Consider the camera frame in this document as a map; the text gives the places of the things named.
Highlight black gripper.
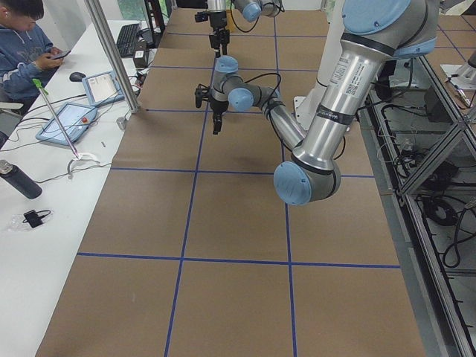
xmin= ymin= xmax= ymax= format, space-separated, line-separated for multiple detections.
xmin=208 ymin=10 xmax=230 ymax=51
xmin=210 ymin=97 xmax=227 ymax=135

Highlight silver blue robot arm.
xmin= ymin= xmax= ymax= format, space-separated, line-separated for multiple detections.
xmin=195 ymin=1 xmax=285 ymax=57
xmin=210 ymin=1 xmax=439 ymax=205

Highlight black keyboard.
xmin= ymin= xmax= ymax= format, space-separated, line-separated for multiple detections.
xmin=116 ymin=23 xmax=141 ymax=58

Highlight blue teach pendant far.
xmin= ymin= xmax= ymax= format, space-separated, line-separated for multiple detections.
xmin=82 ymin=71 xmax=124 ymax=107

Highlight blue teach pendant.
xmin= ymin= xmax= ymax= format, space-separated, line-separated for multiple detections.
xmin=82 ymin=71 xmax=124 ymax=107
xmin=36 ymin=103 xmax=97 ymax=146

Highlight blue teach pendant near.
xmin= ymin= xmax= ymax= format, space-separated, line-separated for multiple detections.
xmin=36 ymin=103 xmax=97 ymax=146

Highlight black computer mouse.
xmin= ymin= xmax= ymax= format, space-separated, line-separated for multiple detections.
xmin=69 ymin=71 xmax=86 ymax=82

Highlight metal rod green tip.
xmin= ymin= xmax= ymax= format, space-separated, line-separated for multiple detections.
xmin=32 ymin=78 xmax=80 ymax=161

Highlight seated person blue hoodie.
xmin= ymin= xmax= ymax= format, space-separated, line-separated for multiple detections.
xmin=1 ymin=0 xmax=63 ymax=112

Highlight small black adapter box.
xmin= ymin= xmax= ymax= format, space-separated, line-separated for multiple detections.
xmin=23 ymin=210 xmax=51 ymax=228

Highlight black water bottle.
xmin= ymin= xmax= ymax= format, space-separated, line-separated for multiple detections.
xmin=1 ymin=159 xmax=42 ymax=199

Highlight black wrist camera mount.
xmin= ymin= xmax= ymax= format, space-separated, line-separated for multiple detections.
xmin=194 ymin=83 xmax=210 ymax=109

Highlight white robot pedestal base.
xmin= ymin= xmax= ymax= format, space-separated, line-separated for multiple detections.
xmin=295 ymin=16 xmax=344 ymax=130

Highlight aluminium frame post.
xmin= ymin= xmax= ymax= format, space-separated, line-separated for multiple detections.
xmin=84 ymin=0 xmax=140 ymax=113

